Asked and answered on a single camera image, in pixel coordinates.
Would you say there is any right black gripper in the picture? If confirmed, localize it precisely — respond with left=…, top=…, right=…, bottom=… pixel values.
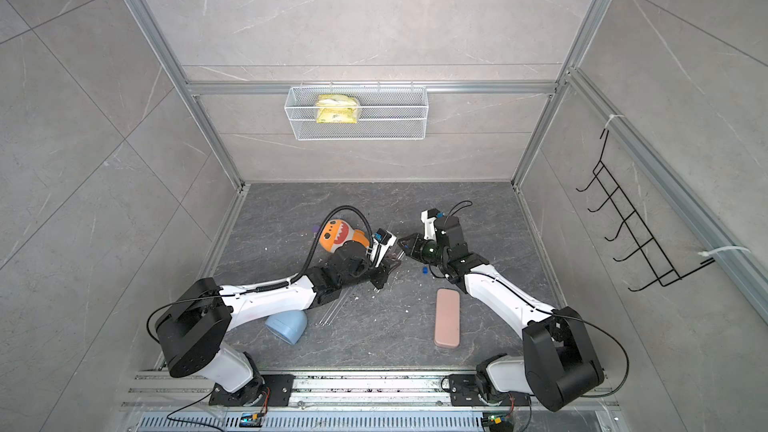
left=399, top=233, right=450, bottom=267

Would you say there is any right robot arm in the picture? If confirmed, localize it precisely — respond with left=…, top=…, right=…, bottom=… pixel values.
left=397, top=214, right=605, bottom=412

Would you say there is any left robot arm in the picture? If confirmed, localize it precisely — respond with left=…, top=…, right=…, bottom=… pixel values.
left=153, top=242, right=402, bottom=407

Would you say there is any orange shark plush toy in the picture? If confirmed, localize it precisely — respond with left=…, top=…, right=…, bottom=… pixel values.
left=318, top=218, right=370, bottom=253

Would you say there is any pink rectangular case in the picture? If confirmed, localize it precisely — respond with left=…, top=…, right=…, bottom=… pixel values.
left=434, top=288, right=460, bottom=349

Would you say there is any light blue cup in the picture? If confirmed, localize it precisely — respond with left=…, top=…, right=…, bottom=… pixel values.
left=265, top=310, right=307, bottom=345

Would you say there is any yellow packet in basket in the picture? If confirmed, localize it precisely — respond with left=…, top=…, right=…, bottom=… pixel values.
left=315, top=94, right=361, bottom=124

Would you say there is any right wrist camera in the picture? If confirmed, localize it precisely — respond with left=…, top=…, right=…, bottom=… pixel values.
left=420, top=208, right=443, bottom=240

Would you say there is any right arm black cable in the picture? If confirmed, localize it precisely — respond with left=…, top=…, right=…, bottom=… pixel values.
left=443, top=200, right=631, bottom=398

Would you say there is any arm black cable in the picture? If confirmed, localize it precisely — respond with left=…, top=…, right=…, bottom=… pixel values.
left=443, top=200, right=631, bottom=398
left=145, top=205, right=374, bottom=346

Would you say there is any white wire basket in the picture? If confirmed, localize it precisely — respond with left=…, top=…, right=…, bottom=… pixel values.
left=284, top=85, right=429, bottom=141

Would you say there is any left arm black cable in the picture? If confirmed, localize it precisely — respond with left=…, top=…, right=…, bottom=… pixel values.
left=145, top=205, right=374, bottom=346

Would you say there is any metal base rail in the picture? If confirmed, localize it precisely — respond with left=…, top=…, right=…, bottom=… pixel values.
left=111, top=369, right=629, bottom=431

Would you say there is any black wall hook rack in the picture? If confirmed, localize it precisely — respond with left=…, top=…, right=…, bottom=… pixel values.
left=576, top=129, right=715, bottom=293

